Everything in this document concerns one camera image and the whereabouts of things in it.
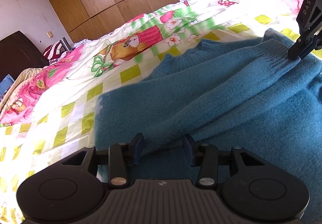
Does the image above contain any teal knitted sweater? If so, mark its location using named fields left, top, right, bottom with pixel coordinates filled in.
left=94, top=29, right=321, bottom=223

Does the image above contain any checkered cartoon print duvet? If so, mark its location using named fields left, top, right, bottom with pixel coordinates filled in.
left=1, top=0, right=303, bottom=223

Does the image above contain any metal thermos cup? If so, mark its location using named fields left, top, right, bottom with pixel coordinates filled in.
left=60, top=37, right=72, bottom=51

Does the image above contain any blue pillow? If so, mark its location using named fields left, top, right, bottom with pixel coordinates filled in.
left=0, top=74, right=15, bottom=100

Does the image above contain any dark wooden headboard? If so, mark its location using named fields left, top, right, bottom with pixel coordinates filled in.
left=0, top=31, right=49, bottom=81

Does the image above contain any beige wall switch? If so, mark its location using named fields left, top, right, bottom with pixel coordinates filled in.
left=47, top=31, right=53, bottom=38

